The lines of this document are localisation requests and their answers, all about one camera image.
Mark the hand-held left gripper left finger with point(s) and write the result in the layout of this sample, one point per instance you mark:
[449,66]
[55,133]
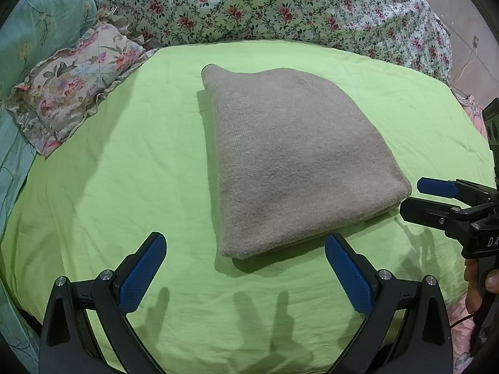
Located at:
[142,276]

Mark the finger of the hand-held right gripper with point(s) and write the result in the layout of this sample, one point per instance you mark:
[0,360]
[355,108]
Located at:
[425,212]
[436,187]

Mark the teal floral blanket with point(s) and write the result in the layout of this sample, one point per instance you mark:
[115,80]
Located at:
[39,15]

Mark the floral ruffled pillow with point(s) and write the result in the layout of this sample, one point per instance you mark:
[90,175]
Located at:
[74,81]

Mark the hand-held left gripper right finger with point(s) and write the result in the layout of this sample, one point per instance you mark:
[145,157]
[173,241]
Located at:
[351,276]

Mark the light green bed sheet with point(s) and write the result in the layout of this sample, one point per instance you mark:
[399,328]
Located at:
[136,163]

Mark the beige knit garment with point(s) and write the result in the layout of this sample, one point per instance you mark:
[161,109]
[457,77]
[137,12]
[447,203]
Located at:
[296,156]

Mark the white floral blanket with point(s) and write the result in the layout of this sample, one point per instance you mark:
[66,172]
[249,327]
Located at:
[273,4]

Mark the person's right hand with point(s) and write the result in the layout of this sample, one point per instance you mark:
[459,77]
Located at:
[473,284]

